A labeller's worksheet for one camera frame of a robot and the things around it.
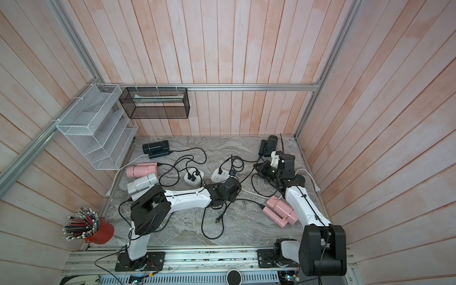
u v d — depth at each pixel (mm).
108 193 977
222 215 858
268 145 1107
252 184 977
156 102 880
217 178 960
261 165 747
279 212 835
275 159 781
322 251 407
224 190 687
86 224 727
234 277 663
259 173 748
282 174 652
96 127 715
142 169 970
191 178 954
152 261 729
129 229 839
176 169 1015
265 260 731
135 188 908
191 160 1027
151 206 534
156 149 1083
